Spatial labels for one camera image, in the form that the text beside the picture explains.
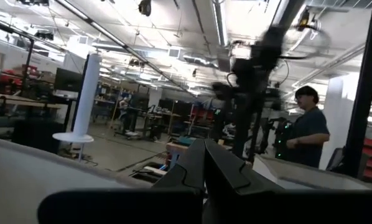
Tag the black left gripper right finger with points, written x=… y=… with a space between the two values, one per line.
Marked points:
x=229 y=180

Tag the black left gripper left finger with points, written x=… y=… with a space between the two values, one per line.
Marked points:
x=183 y=177

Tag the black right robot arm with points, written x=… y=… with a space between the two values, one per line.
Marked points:
x=246 y=124

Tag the small wooden bench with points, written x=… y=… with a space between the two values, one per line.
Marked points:
x=176 y=148

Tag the black partition panel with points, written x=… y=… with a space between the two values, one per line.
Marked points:
x=176 y=107

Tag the beige fabric storage bin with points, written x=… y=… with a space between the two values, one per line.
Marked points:
x=298 y=177
x=33 y=180

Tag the person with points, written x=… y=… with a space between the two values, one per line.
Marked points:
x=308 y=133
x=123 y=107

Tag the yellow hanging reel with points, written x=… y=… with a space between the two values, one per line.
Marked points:
x=305 y=19

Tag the black hanging reel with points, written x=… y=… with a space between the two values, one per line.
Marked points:
x=145 y=7

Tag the white round-base floor stand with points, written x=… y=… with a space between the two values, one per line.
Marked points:
x=86 y=93

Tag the black computer monitor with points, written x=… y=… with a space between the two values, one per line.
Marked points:
x=67 y=80

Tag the wooden workbench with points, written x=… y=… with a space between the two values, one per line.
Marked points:
x=24 y=102

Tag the black aluminium table frame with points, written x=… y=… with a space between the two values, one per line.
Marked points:
x=362 y=109

